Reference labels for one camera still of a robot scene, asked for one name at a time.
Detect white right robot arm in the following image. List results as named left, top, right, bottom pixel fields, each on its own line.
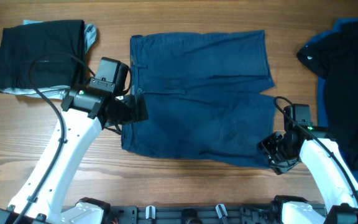
left=258, top=103, right=358, bottom=223

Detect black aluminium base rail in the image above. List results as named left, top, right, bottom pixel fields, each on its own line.
left=108, top=204, right=282, bottom=224

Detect folded light grey garment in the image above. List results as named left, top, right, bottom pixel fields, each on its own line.
left=0, top=19, right=98, bottom=101

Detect folded black garment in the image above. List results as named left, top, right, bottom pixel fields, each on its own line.
left=0, top=19, right=88, bottom=93

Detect dark blue shorts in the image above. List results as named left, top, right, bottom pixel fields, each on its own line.
left=121, top=30, right=275, bottom=168

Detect black crumpled garment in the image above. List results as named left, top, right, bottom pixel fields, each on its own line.
left=296, top=20, right=358, bottom=170

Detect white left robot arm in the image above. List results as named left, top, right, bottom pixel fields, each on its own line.
left=0, top=57, right=147, bottom=223

